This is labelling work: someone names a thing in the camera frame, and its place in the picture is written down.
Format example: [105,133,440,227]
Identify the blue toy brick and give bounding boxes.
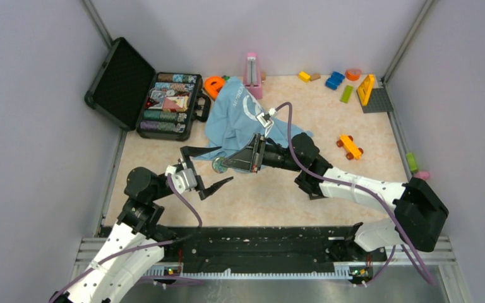
[325,71,345,90]

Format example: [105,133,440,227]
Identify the purple cable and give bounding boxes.
[273,102,436,287]
[50,173,206,303]

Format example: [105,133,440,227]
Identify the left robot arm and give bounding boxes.
[50,146,232,302]

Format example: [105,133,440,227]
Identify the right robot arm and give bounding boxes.
[222,133,449,260]

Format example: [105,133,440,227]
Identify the grey building baseplate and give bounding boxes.
[362,88,394,114]

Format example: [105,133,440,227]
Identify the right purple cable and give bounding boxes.
[273,102,436,287]

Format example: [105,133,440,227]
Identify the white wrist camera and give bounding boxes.
[165,165,198,193]
[256,108,277,138]

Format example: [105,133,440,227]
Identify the yellow small toy brick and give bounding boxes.
[298,71,311,83]

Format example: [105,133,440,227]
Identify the pink metronome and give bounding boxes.
[243,52,263,100]

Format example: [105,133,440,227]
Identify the yellow triangular toy block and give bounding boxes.
[357,74,375,107]

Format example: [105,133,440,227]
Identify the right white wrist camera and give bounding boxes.
[256,108,277,138]

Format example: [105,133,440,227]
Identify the green pink toy pieces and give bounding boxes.
[405,152,431,181]

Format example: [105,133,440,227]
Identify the green toy brick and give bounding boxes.
[340,85,354,104]

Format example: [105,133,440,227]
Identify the orange letter e toy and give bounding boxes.
[203,76,225,100]

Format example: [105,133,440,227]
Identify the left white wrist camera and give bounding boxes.
[165,165,198,193]

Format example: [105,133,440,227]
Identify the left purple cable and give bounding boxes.
[50,173,206,303]

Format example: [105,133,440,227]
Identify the light blue t-shirt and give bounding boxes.
[199,78,320,171]

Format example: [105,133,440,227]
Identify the black poker chip case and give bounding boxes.
[84,37,212,141]

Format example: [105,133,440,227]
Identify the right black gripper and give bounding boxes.
[222,133,303,173]

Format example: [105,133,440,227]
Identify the orange small cup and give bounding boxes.
[345,68,362,81]

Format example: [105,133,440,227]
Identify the orange toy car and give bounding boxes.
[336,134,364,160]

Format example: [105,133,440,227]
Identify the black square frame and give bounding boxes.
[308,192,325,200]

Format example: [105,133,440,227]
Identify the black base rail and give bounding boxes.
[162,226,387,274]

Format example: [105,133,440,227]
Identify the brown small block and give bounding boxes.
[310,73,321,81]

